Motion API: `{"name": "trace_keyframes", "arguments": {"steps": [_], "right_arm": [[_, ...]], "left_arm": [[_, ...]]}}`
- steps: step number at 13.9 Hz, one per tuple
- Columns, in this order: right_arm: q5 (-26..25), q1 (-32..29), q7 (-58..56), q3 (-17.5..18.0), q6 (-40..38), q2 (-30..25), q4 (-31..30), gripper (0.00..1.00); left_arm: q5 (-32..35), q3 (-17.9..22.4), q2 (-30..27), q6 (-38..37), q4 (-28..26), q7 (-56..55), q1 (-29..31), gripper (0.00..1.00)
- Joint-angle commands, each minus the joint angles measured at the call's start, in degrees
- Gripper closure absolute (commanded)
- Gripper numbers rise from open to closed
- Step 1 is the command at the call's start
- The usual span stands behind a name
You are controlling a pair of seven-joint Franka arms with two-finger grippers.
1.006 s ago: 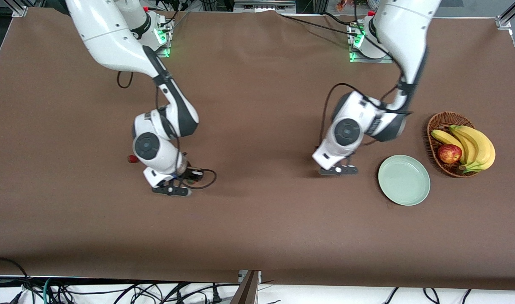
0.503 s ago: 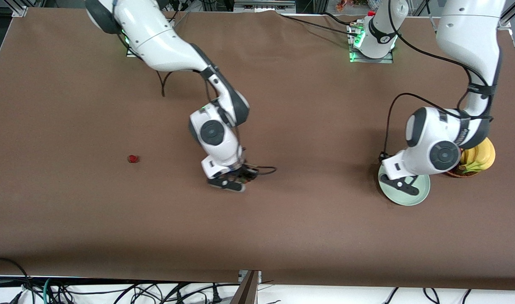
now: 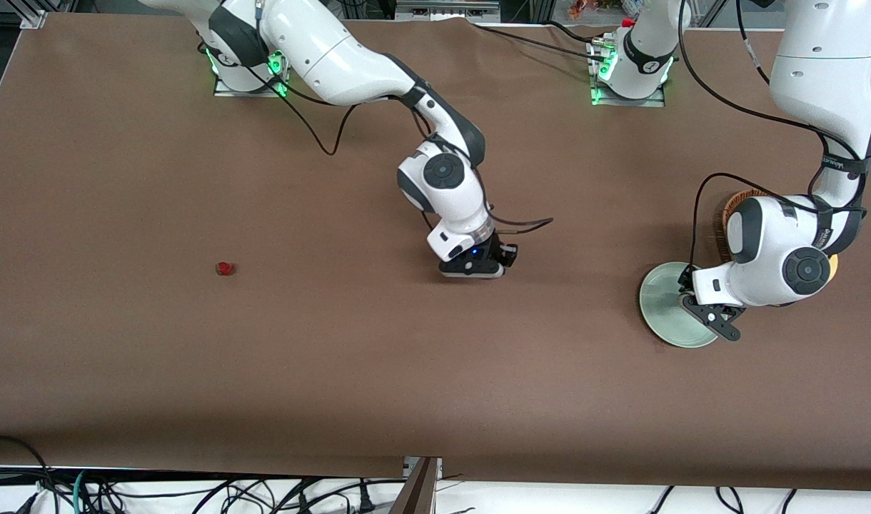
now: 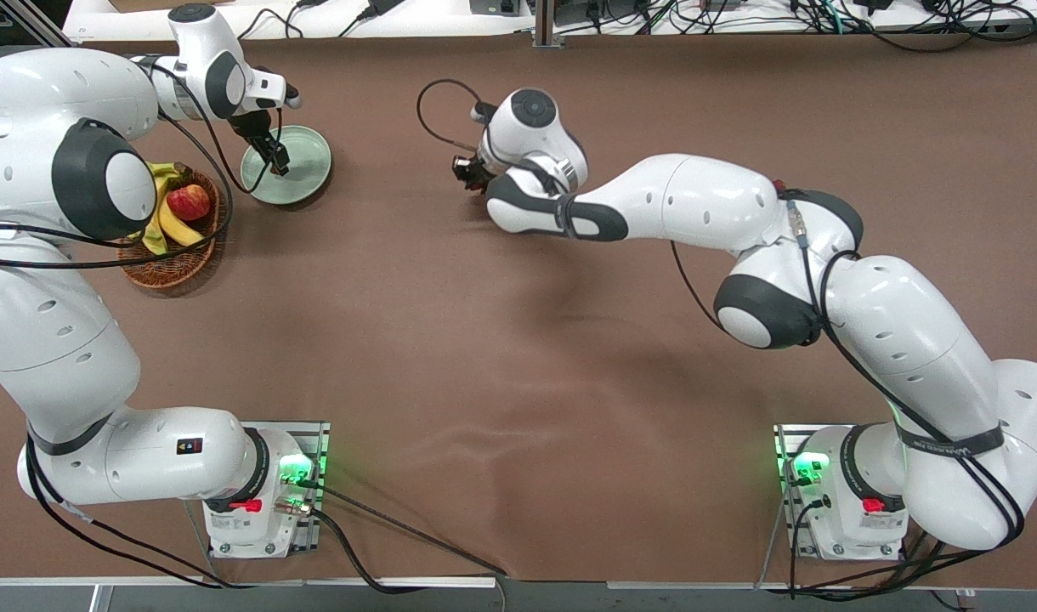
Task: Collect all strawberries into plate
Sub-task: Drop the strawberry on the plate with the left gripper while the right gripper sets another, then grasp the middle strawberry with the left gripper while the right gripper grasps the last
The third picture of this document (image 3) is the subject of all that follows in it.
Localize pale green round plate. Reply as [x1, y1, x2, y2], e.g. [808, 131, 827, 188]
[639, 261, 725, 349]

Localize brown wicker basket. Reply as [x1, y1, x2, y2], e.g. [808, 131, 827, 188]
[714, 188, 773, 265]

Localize brown table cover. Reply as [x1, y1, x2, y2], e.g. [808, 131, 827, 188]
[0, 13, 871, 493]

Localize red orange background items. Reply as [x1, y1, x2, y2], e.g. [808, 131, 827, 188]
[568, 0, 625, 21]

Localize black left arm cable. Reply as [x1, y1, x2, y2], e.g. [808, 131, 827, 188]
[678, 0, 868, 276]

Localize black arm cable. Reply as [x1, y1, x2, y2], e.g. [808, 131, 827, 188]
[678, 0, 868, 276]
[253, 0, 554, 236]

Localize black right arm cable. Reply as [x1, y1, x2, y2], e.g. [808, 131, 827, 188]
[253, 0, 554, 236]

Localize long black table cable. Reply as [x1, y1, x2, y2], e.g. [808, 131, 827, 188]
[471, 24, 608, 62]

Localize short black table cable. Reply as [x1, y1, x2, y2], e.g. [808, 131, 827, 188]
[546, 20, 602, 42]

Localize grey metal frame piece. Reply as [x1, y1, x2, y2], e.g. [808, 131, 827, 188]
[395, 0, 502, 22]

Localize brown wooden post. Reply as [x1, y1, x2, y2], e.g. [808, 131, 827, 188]
[389, 457, 440, 514]

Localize thick black floor cable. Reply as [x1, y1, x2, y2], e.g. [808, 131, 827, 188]
[0, 434, 59, 514]

